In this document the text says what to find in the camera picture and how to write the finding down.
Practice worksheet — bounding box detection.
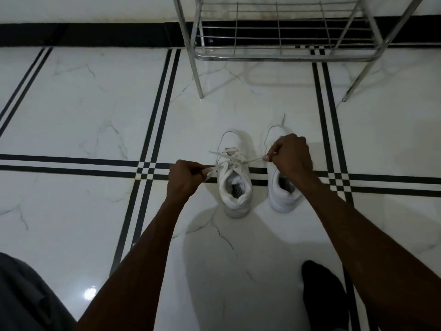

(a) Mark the person's left forearm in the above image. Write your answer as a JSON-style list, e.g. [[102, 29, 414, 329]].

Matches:
[[74, 194, 195, 331]]

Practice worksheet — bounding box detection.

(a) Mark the person's black sock foot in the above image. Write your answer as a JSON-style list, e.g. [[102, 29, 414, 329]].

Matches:
[[301, 260, 350, 331]]

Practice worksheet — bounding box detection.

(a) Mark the person's left hand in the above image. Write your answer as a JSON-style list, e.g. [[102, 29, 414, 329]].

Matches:
[[166, 159, 215, 205]]

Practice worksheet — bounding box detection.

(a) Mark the metal shoe rack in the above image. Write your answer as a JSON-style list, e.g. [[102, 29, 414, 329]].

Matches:
[[172, 0, 426, 102]]

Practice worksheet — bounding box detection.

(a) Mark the white shoelace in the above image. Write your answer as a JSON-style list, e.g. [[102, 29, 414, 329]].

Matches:
[[203, 150, 276, 183]]

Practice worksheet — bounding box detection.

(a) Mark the person's grey trouser leg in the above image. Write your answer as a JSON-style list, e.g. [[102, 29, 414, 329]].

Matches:
[[0, 252, 77, 331]]

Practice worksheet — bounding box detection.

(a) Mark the white sneaker with label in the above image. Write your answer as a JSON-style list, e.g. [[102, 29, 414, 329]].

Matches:
[[216, 130, 254, 218]]

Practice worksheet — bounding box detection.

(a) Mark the person's right hand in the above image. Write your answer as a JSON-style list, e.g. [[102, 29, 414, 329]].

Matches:
[[263, 134, 314, 185]]

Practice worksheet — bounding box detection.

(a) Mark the person's right forearm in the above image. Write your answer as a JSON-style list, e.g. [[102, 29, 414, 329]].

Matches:
[[296, 174, 441, 331]]

